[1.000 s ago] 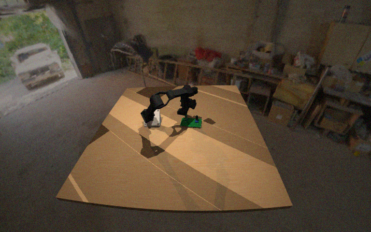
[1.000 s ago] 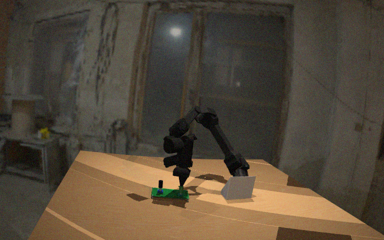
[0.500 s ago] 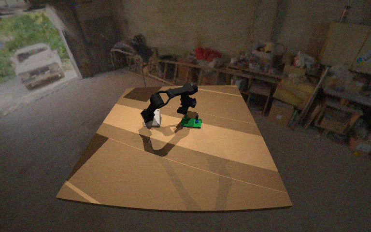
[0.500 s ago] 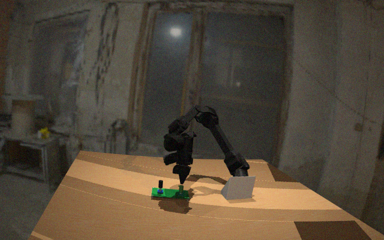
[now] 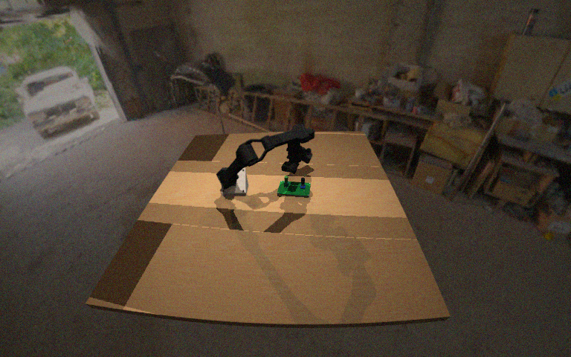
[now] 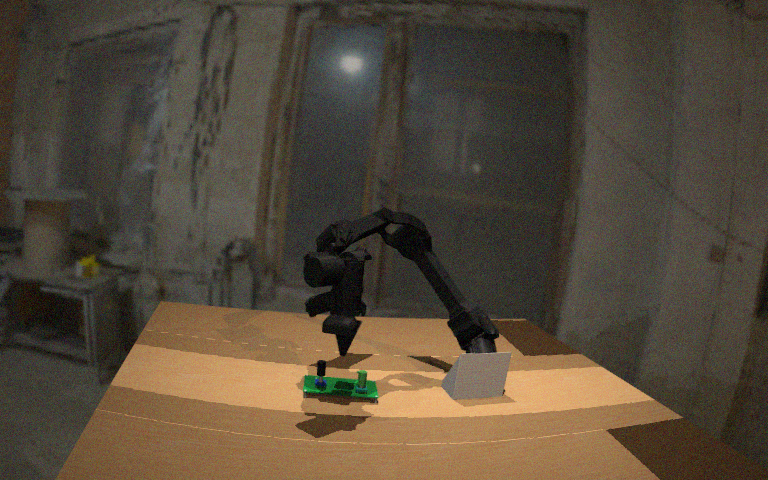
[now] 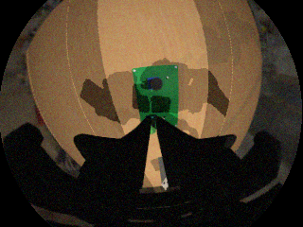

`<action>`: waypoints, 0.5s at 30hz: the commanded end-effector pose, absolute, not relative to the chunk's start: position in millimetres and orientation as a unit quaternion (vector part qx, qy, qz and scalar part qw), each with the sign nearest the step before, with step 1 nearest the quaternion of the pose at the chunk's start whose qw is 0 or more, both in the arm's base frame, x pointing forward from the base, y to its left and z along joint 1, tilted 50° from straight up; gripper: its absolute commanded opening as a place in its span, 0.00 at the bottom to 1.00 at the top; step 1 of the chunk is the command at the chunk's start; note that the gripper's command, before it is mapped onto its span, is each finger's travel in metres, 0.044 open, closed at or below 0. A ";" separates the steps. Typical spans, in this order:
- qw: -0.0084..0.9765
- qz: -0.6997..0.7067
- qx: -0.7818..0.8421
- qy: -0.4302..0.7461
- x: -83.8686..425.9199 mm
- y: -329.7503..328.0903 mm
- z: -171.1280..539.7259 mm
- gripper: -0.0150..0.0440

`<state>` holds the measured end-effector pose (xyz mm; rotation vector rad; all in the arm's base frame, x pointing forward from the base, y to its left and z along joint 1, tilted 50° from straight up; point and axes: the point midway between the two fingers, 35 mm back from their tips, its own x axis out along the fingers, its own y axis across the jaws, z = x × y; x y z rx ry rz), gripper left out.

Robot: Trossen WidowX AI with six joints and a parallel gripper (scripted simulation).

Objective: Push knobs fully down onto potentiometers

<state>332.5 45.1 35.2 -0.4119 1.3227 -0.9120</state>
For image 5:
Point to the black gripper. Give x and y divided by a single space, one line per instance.
291 165

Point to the green circuit board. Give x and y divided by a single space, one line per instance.
294 188

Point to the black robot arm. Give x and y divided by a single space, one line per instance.
246 156

